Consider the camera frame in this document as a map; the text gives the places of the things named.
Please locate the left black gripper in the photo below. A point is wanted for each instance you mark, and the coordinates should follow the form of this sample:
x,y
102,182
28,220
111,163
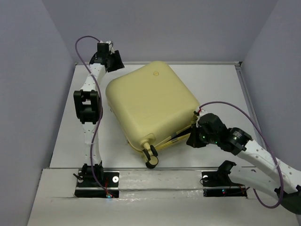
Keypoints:
x,y
119,64

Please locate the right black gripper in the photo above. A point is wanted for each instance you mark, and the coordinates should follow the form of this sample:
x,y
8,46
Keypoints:
x,y
192,140

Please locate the yellow suitcase with black lining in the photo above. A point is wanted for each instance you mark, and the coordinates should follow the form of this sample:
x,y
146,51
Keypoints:
x,y
153,107

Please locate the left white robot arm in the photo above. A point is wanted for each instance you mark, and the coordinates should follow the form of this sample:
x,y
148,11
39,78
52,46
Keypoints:
x,y
89,108

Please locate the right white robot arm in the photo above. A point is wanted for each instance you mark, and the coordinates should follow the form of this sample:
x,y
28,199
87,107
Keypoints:
x,y
272,176

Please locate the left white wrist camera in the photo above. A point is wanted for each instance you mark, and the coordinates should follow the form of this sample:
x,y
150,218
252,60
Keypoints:
x,y
111,44

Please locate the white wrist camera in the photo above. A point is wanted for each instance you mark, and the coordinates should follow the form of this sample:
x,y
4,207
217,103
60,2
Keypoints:
x,y
111,44
199,112

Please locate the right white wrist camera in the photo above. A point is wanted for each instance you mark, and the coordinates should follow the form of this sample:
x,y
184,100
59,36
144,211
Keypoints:
x,y
199,112

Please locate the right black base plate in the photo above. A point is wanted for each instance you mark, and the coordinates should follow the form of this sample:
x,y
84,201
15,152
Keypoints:
x,y
219,185

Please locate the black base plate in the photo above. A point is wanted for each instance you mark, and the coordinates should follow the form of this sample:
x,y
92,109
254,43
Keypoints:
x,y
88,188
219,185

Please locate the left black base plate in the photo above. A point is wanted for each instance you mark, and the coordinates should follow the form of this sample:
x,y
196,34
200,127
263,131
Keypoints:
x,y
88,188

